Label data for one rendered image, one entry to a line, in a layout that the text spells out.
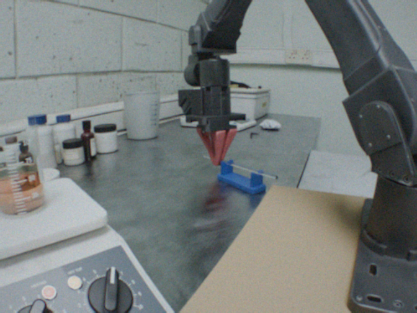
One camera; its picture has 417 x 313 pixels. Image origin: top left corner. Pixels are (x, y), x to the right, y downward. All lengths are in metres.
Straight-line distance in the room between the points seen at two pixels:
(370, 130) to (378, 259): 0.11
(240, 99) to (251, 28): 0.57
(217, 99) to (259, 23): 1.20
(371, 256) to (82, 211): 0.24
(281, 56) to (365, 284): 1.44
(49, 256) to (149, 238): 0.17
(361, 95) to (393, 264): 0.14
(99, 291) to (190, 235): 0.19
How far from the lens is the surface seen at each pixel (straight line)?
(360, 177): 0.63
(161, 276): 0.29
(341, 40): 0.28
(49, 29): 0.89
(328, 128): 1.61
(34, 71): 0.85
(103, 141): 0.77
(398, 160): 0.22
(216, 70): 0.52
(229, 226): 0.38
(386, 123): 0.22
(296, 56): 1.55
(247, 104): 1.25
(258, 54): 1.60
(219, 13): 0.49
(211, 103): 0.52
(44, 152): 0.66
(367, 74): 0.25
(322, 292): 0.22
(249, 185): 0.49
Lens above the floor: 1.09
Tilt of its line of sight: 16 degrees down
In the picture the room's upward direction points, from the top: straight up
